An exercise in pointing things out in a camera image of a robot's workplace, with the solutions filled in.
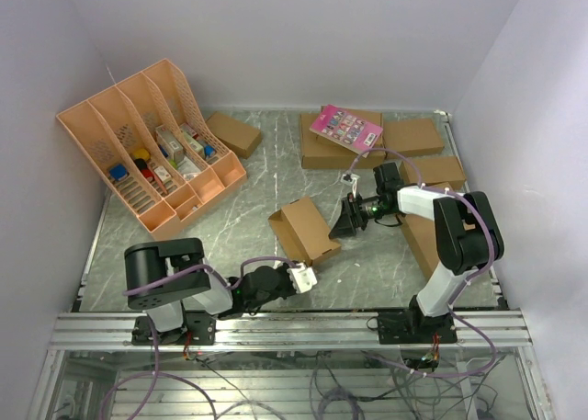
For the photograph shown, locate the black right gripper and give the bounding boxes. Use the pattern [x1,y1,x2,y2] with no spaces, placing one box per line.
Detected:
[329,192,392,238]

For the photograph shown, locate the cardboard box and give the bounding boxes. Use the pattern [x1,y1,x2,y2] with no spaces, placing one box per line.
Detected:
[268,196,341,267]

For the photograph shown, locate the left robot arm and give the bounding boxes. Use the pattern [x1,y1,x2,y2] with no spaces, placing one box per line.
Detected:
[123,238,297,346]

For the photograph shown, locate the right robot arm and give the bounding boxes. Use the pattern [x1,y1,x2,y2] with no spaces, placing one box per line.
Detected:
[329,163,504,343]

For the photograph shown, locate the large brown box under book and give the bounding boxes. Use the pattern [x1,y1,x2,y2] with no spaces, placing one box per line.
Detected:
[300,108,386,170]

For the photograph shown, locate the big brown box front right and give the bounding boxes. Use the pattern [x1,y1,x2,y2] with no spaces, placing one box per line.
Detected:
[398,184,455,281]

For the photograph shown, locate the small brown box right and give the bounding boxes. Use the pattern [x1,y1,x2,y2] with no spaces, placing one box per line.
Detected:
[399,156,467,190]

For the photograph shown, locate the brown box back right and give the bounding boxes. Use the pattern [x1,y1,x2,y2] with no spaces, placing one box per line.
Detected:
[383,119,445,157]

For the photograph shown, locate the small brown box by organizer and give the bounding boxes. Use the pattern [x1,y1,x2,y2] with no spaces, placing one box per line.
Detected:
[206,111,263,159]

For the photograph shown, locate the pink children's book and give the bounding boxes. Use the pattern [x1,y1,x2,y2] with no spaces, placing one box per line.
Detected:
[309,105,383,156]

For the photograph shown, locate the small printed carton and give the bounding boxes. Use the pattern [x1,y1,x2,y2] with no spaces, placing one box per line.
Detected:
[155,125,185,165]

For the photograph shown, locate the yellow toy block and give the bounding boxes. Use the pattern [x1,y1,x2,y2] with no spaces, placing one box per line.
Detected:
[131,148,151,162]

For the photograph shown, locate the peach plastic file organizer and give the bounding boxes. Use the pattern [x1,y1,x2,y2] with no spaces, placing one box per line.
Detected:
[56,59,247,240]

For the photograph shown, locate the blue toy block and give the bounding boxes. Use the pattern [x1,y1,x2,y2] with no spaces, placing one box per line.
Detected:
[107,164,129,183]

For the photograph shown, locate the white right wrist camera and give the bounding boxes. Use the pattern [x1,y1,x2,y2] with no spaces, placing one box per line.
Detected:
[341,172,359,199]

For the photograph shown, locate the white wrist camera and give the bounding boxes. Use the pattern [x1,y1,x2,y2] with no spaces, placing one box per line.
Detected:
[341,172,359,199]
[287,263,318,294]

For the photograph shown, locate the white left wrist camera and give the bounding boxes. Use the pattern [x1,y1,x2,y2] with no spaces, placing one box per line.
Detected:
[287,263,318,294]

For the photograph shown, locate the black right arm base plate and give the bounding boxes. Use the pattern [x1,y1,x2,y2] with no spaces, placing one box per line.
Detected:
[376,309,458,345]

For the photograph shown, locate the aluminium mounting rail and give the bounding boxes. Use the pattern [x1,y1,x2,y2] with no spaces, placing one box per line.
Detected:
[49,311,532,352]

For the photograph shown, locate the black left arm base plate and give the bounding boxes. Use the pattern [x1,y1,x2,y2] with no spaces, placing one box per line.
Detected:
[130,311,216,346]

